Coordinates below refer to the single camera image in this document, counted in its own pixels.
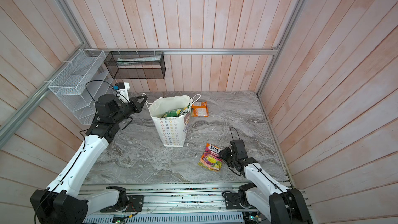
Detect orange candy bag back side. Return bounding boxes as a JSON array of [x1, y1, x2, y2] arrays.
[[190, 102, 209, 117]]

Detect Fox's fruits bag front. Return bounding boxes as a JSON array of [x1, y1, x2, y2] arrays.
[[198, 143, 222, 171]]

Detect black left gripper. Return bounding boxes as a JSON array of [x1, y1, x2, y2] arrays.
[[111, 95, 148, 123]]

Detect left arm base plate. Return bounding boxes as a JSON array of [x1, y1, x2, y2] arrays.
[[100, 195, 144, 213]]

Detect green circuit board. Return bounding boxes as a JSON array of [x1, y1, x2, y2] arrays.
[[112, 216, 126, 224], [242, 212, 262, 224]]

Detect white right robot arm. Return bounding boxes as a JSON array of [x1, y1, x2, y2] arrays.
[[219, 140, 313, 224]]

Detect aluminium frame rails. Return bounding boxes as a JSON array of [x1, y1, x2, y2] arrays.
[[0, 0, 321, 148]]

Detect black mesh wall basket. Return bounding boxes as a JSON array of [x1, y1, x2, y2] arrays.
[[104, 51, 166, 79]]

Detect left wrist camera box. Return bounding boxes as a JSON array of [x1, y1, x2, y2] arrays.
[[114, 83, 130, 103]]

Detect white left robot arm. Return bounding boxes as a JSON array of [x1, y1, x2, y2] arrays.
[[30, 93, 147, 224]]

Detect green circuit board right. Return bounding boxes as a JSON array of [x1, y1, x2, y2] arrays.
[[242, 212, 262, 224]]

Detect green circuit board left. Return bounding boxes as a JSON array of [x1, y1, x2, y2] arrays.
[[112, 216, 126, 224]]

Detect white printed paper bag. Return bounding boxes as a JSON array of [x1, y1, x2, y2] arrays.
[[146, 94, 201, 147]]

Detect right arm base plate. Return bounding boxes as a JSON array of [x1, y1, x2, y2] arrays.
[[221, 191, 251, 209]]

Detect slotted aluminium base rail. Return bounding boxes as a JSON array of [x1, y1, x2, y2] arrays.
[[78, 183, 258, 217]]

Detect white wire wall shelf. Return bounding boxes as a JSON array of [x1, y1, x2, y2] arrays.
[[49, 49, 113, 125]]

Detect small green candy bag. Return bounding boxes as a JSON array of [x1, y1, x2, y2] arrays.
[[162, 107, 189, 118]]

